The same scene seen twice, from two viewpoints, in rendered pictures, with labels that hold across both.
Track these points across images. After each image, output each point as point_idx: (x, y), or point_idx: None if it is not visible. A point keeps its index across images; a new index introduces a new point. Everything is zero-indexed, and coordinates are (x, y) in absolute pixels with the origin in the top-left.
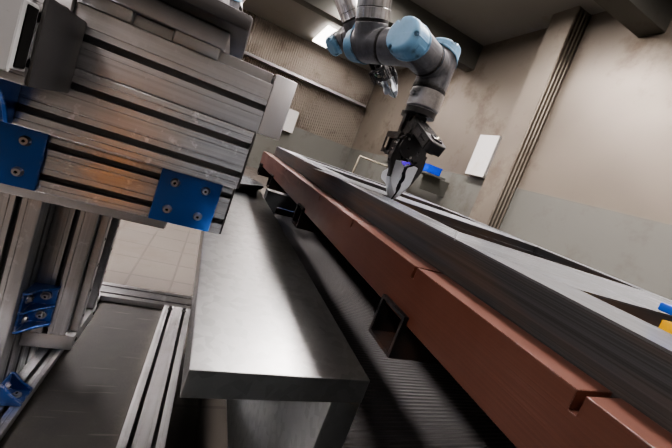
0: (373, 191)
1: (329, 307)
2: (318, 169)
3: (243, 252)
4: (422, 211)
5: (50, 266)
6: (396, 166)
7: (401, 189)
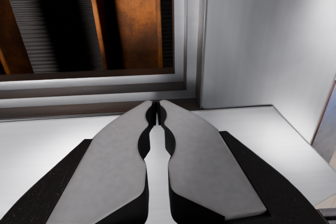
0: (229, 101)
1: (164, 57)
2: (321, 201)
3: None
4: (13, 113)
5: None
6: (226, 173)
7: (137, 112)
